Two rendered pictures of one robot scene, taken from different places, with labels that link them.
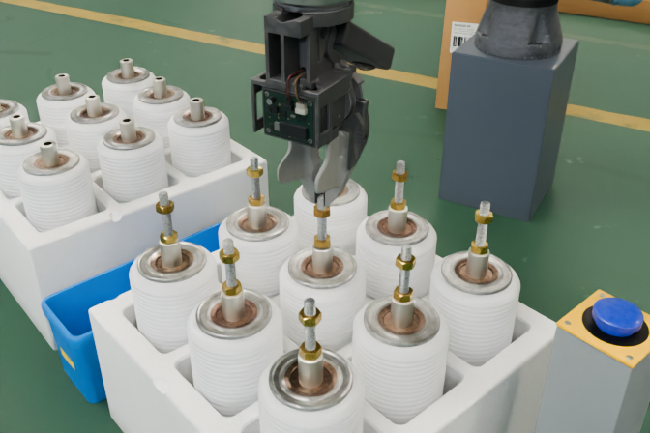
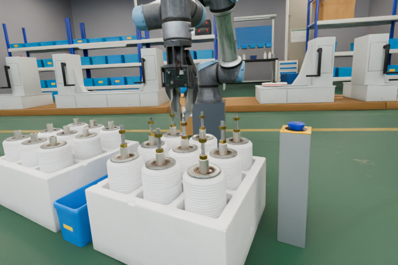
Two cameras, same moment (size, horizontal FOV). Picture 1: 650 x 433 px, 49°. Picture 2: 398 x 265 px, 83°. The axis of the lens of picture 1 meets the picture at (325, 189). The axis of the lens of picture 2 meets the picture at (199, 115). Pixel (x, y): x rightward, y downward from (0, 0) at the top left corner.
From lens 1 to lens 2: 0.31 m
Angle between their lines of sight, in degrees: 28
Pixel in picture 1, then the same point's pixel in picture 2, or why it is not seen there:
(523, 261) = not seen: hidden behind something
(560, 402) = (286, 162)
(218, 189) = not seen: hidden behind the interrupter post
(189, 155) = (109, 141)
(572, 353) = (288, 139)
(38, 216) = (48, 168)
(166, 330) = (127, 184)
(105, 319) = (95, 190)
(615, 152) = not seen: hidden behind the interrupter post
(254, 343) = (174, 168)
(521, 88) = (215, 110)
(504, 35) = (206, 96)
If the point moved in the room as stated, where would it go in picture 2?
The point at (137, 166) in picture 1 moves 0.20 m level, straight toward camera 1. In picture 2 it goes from (91, 144) to (108, 159)
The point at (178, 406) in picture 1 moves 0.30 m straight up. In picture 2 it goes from (144, 207) to (130, 68)
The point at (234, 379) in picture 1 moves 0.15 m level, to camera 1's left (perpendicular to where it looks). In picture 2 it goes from (167, 187) to (96, 203)
